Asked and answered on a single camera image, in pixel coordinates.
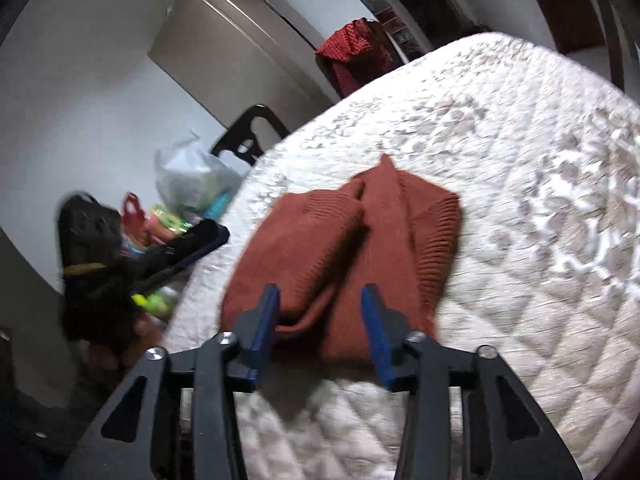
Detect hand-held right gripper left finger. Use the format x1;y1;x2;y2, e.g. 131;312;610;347
60;284;281;480

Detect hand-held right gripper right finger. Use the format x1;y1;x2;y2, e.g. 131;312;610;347
361;284;583;480

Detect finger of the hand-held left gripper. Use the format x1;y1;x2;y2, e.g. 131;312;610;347
142;221;223;263
135;230;231;293

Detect rust red knit sweater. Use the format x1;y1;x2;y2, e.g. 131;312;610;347
220;153;463;365

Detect person's left hand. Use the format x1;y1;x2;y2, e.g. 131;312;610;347
87;317;168;373

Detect green yellow snack packet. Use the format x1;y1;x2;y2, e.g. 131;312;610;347
149;204;193;241

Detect teal plastic hangers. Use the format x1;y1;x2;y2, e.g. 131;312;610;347
202;191;233;222

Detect white plastic bag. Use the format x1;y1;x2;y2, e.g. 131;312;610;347
154;131;245;222

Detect red gift bag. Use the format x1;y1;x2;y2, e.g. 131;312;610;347
121;192;152;247

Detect green toy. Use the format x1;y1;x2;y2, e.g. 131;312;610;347
132;290;178;317

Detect black wooden chair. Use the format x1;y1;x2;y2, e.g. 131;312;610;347
210;104;292;167

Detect white quilted floral blanket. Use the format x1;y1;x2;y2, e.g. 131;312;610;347
162;31;640;480

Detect red checkered cloth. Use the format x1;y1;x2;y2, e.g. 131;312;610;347
315;17;397;99

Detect shoe rack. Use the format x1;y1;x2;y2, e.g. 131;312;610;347
377;7;426;63

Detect brown wooden door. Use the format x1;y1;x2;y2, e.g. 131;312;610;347
515;0;603;55

